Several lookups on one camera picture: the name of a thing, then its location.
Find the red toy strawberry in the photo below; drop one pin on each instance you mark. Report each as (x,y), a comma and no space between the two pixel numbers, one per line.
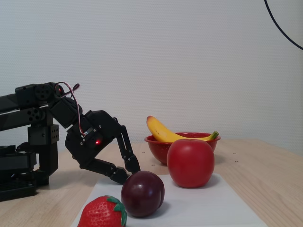
(101,212)

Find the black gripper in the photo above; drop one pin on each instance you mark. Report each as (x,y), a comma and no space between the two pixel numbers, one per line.
(91,144)

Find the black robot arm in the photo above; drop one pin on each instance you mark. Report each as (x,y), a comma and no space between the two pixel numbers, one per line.
(42,142)

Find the white paper sheet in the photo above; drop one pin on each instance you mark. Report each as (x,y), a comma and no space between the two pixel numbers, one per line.
(201,208)

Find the red speckled bowl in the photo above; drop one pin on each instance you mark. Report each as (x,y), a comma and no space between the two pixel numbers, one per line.
(156,151)

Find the yellow toy banana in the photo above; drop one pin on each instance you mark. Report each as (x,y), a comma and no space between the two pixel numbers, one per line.
(161,132)

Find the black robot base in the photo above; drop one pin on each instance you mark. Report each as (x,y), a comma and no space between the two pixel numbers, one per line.
(14,189)

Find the dark purple toy plum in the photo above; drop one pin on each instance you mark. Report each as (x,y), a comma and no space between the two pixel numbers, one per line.
(142,194)

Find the red toy apple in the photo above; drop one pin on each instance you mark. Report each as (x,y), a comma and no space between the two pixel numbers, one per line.
(189,163)

